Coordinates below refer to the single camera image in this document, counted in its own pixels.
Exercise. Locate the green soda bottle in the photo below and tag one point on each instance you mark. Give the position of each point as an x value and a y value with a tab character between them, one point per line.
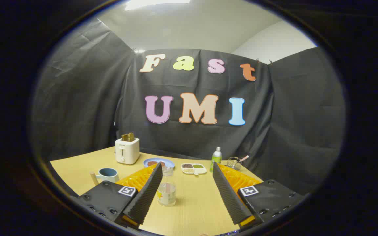
216	157

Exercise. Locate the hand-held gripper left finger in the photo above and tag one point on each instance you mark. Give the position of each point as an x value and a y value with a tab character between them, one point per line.
146	193

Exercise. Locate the ceiling light panel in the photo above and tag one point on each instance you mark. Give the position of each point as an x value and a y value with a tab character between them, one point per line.
149	4

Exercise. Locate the white divided dish with beans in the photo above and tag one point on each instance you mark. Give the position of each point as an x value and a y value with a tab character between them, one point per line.
194	168

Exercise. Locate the blue plate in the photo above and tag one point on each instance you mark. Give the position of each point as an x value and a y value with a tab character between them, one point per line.
169	162

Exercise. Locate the wooden table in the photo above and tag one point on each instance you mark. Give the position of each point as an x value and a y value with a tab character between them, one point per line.
192	209

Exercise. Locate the brown food pieces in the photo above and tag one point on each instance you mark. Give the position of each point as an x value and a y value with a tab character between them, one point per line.
153	163

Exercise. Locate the brown toast slices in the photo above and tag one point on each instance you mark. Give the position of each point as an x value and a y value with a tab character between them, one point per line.
128	137

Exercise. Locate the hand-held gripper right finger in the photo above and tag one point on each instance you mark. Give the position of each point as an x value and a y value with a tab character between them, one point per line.
228	193

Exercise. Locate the small clear glass holder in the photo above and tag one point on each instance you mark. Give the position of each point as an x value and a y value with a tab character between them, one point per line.
234	164

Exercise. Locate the black backdrop cloth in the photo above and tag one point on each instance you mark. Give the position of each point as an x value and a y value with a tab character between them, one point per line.
94	98

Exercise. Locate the pink stick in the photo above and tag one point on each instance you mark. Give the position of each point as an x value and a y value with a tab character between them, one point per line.
244	158

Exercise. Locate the clear glass juice bottle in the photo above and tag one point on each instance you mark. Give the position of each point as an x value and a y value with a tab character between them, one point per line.
168	194

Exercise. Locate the white toaster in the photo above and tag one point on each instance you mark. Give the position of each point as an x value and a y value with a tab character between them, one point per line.
127	151

